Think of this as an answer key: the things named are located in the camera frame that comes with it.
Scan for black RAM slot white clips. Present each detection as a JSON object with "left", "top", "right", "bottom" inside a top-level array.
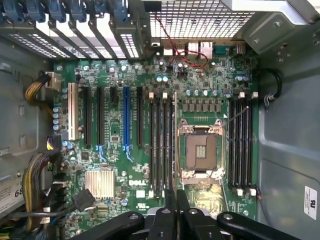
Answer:
[
  {"left": 148, "top": 91, "right": 156, "bottom": 200},
  {"left": 246, "top": 91, "right": 260, "bottom": 197},
  {"left": 235, "top": 91, "right": 243, "bottom": 197},
  {"left": 161, "top": 91, "right": 169, "bottom": 191}
]

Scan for yellow black power cable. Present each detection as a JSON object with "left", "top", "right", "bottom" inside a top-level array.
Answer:
[{"left": 24, "top": 71, "right": 63, "bottom": 107}]

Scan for thin metal locking lever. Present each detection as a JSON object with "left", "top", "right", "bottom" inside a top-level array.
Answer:
[{"left": 222, "top": 105, "right": 250, "bottom": 128}]

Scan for white case label sticker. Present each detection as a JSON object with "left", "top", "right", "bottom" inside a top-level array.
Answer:
[{"left": 303, "top": 184, "right": 320, "bottom": 221}]

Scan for black cable loop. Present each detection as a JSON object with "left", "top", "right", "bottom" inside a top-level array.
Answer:
[{"left": 258, "top": 67, "right": 283, "bottom": 102}]

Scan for thick multicolour power bundle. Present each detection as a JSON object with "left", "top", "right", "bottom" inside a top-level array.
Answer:
[{"left": 21, "top": 134, "right": 63, "bottom": 227}]

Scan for metal CPU socket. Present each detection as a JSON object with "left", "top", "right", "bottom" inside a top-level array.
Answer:
[{"left": 176, "top": 117, "right": 226, "bottom": 187}]

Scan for grey open PC case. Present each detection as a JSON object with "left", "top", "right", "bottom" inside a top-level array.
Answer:
[{"left": 0, "top": 0, "right": 320, "bottom": 240}]

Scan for blue expansion slot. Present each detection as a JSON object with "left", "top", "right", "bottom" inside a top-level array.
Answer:
[{"left": 122, "top": 86, "right": 134, "bottom": 163}]

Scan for red black twisted wire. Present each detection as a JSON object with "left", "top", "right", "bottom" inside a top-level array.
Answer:
[{"left": 152, "top": 11, "right": 209, "bottom": 70}]

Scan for green Dell motherboard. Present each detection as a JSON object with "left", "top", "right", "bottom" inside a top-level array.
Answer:
[{"left": 52, "top": 37, "right": 261, "bottom": 240}]

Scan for short black expansion slot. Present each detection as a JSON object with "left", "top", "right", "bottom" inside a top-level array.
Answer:
[{"left": 109, "top": 86, "right": 119, "bottom": 105}]

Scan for silver finned heat sink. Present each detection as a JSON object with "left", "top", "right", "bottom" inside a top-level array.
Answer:
[{"left": 84, "top": 169, "right": 116, "bottom": 201}]

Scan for long black expansion slot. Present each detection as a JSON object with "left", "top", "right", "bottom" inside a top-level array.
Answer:
[
  {"left": 96, "top": 86, "right": 108, "bottom": 163},
  {"left": 83, "top": 86, "right": 92, "bottom": 148},
  {"left": 136, "top": 86, "right": 144, "bottom": 147}
]

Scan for blue card retention clip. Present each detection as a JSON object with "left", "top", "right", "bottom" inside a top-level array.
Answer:
[
  {"left": 4, "top": 0, "right": 26, "bottom": 23},
  {"left": 113, "top": 0, "right": 129, "bottom": 25},
  {"left": 70, "top": 0, "right": 88, "bottom": 24},
  {"left": 48, "top": 0, "right": 68, "bottom": 24},
  {"left": 94, "top": 0, "right": 109, "bottom": 15},
  {"left": 26, "top": 0, "right": 46, "bottom": 24}
]

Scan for black cable plug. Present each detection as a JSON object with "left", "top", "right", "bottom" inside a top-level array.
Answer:
[{"left": 23, "top": 189, "right": 97, "bottom": 220}]

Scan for white expansion slot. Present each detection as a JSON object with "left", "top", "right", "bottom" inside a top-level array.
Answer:
[{"left": 67, "top": 82, "right": 77, "bottom": 141}]

